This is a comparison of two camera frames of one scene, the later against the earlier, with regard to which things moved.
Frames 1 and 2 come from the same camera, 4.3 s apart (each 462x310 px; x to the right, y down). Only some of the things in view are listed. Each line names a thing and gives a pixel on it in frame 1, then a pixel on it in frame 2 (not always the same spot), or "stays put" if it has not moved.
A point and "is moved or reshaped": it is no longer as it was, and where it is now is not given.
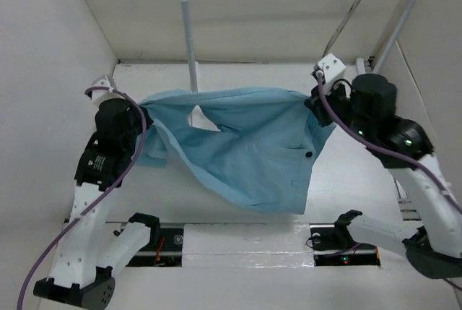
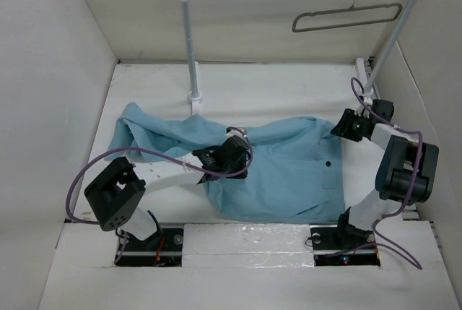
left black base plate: (169, 253) stays put
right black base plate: (332, 248) stays put
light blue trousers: (263, 160) is moved or reshaped
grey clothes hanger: (345, 19) is moved or reshaped
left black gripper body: (136, 131) -> (231, 167)
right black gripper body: (341, 102) -> (352, 126)
